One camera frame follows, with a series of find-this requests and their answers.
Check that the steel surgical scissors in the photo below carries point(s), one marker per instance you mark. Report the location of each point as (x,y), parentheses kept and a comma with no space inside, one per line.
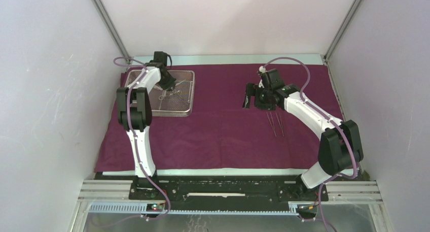
(169,96)

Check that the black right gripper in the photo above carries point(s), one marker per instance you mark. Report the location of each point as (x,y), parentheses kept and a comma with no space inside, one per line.
(252,90)

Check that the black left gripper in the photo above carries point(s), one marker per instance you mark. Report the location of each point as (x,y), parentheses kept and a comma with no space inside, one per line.
(170,84)

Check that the magenta surgical wrap cloth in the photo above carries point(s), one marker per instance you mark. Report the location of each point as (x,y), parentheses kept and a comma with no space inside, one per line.
(219,133)

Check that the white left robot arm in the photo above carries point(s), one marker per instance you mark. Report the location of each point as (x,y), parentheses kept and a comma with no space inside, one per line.
(135,114)

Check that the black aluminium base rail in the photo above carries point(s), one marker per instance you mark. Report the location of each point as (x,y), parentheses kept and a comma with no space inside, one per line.
(221,196)

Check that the metal mesh instrument tray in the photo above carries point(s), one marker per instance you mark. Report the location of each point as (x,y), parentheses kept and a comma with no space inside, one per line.
(175,103)

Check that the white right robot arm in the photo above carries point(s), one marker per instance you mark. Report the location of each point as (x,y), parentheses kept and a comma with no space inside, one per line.
(340,144)

